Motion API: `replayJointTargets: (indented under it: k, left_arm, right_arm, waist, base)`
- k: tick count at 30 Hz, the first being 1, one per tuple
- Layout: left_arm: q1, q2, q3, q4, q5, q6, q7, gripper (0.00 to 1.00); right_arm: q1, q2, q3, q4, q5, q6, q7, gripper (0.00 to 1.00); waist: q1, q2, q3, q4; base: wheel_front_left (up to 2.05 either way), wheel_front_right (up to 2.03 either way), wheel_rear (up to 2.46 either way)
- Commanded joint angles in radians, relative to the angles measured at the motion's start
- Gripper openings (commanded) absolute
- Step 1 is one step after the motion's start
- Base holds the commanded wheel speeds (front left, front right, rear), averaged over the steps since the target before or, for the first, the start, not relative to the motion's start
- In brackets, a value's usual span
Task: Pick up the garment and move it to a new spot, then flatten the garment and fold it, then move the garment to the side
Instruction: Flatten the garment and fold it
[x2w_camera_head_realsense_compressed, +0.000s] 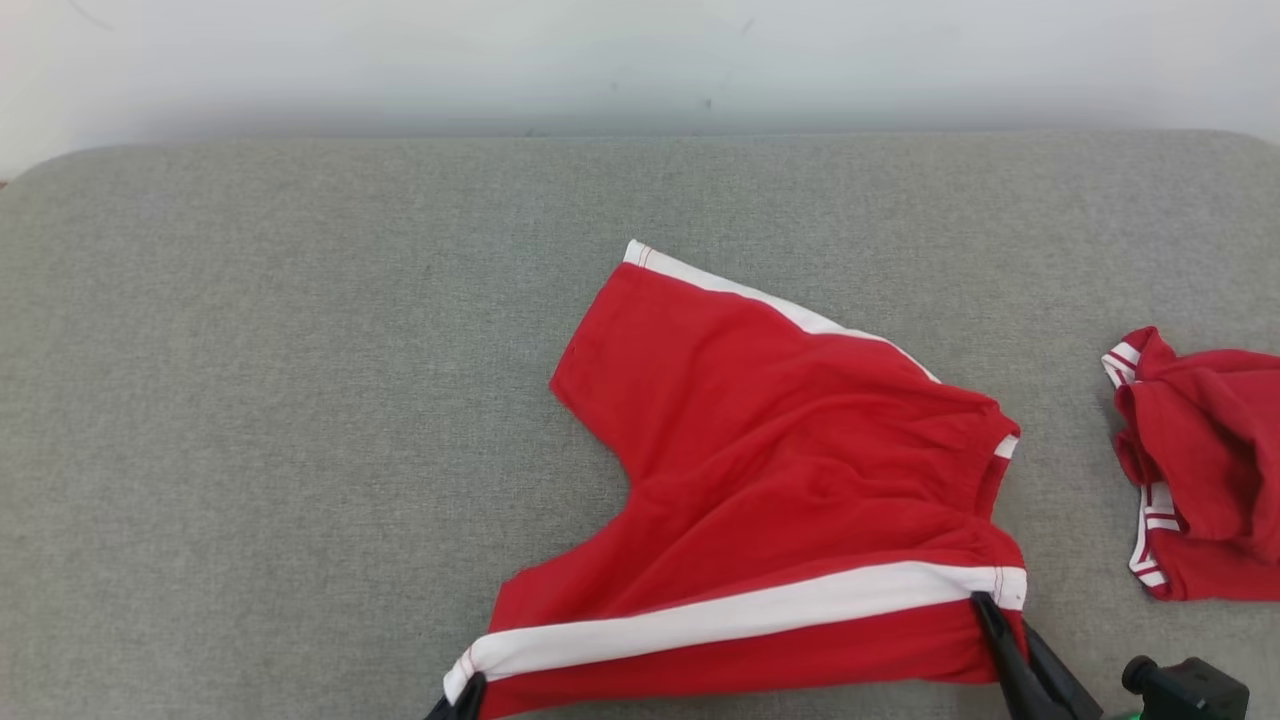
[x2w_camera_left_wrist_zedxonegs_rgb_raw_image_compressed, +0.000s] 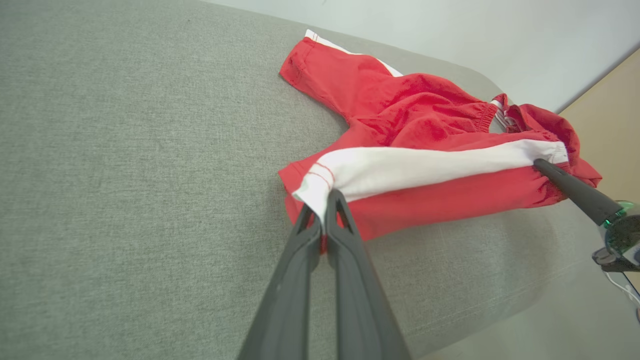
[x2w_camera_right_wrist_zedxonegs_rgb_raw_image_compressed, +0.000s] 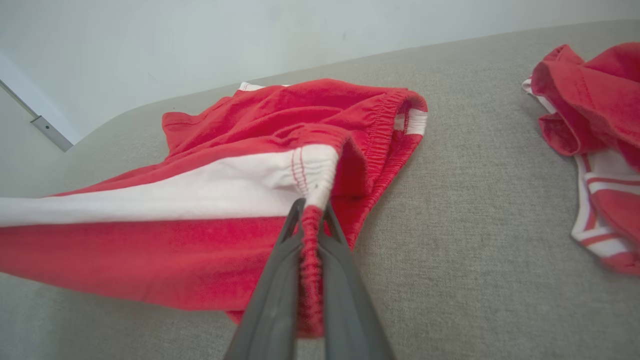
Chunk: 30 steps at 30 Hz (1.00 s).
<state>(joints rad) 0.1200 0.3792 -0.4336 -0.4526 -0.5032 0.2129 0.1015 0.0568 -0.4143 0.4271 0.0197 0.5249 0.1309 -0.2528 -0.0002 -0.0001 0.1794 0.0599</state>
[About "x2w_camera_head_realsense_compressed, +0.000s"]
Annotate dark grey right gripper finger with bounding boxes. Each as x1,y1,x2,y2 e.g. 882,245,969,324
1020,620,1103,720
969,591,1063,720

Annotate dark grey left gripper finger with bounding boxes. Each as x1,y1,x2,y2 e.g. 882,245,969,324
424,671,489,720

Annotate red basketball jersey number 23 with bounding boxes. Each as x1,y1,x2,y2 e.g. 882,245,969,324
1101,325,1280,604

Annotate red shorts with white stripe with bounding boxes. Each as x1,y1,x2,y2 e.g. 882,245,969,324
442,239,1029,720

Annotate grey fabric sofa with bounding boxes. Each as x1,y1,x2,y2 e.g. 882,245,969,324
0,129,1280,720

